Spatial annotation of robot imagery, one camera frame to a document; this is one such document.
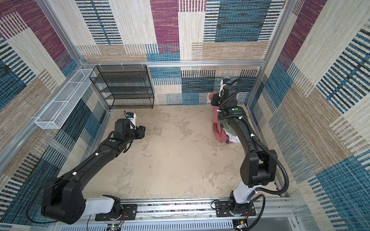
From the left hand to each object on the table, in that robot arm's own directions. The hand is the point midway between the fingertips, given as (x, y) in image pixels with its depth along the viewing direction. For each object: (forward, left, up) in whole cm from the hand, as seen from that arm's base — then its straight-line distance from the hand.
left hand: (141, 125), depth 85 cm
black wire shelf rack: (+37, +19, 0) cm, 42 cm away
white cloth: (0, -57, -15) cm, 58 cm away
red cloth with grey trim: (+7, -48, -15) cm, 51 cm away
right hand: (+11, -43, +12) cm, 46 cm away
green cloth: (+5, -51, -6) cm, 52 cm away
